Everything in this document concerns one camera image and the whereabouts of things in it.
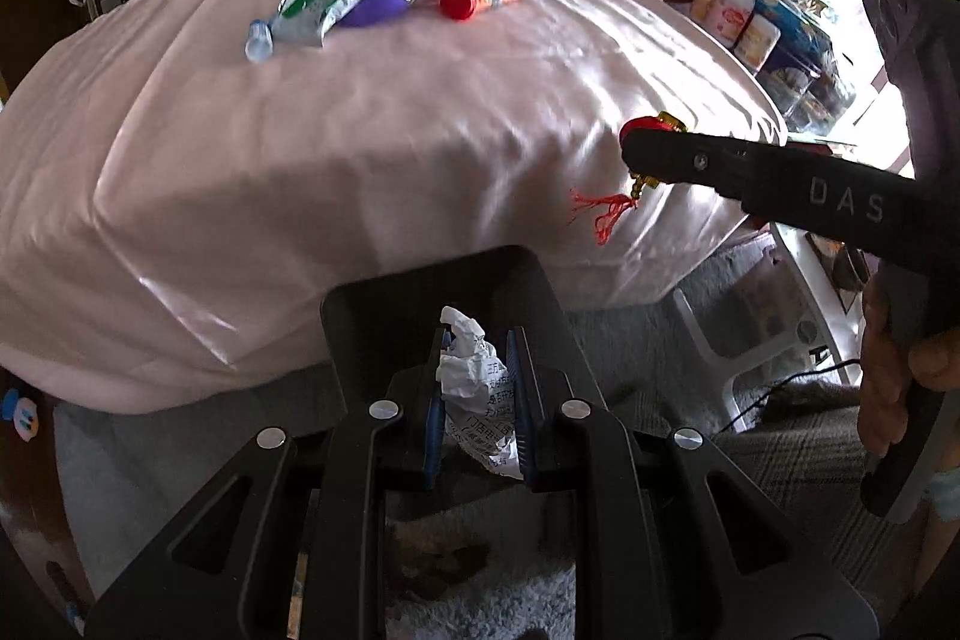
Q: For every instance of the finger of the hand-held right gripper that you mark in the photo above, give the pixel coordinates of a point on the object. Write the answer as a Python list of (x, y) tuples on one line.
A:
[(690, 160)]

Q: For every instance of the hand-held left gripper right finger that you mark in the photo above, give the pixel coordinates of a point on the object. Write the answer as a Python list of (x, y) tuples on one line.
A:
[(519, 415)]

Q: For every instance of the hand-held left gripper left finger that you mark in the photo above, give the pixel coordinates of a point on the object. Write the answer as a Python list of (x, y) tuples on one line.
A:
[(433, 430)]

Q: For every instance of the printed white paper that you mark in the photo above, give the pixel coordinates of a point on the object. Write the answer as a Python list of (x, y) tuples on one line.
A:
[(480, 385)]

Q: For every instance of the red tassel ornament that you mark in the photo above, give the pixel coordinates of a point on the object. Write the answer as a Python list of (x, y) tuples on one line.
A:
[(604, 211)]

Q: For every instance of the black plastic bin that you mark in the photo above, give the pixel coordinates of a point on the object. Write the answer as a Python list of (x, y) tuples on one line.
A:
[(420, 287)]

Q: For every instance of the small clear bottle blue cap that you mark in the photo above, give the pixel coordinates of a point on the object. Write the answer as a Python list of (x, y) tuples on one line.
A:
[(257, 42)]

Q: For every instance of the person's right hand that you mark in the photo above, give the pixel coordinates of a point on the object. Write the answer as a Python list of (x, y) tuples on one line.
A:
[(877, 400)]

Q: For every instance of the clear box of blue packets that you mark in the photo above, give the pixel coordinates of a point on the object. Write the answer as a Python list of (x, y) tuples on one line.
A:
[(806, 63)]

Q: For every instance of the white plastic stool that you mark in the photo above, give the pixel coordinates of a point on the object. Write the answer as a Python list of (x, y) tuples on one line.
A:
[(750, 317)]

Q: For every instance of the bed with pink sheet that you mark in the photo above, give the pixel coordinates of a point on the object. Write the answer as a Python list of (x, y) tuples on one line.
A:
[(337, 175)]

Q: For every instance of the grey shaggy rug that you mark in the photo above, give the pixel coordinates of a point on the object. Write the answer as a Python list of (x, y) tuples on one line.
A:
[(135, 482)]

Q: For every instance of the cartoon slipper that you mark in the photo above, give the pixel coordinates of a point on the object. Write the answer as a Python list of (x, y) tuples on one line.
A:
[(21, 416)]

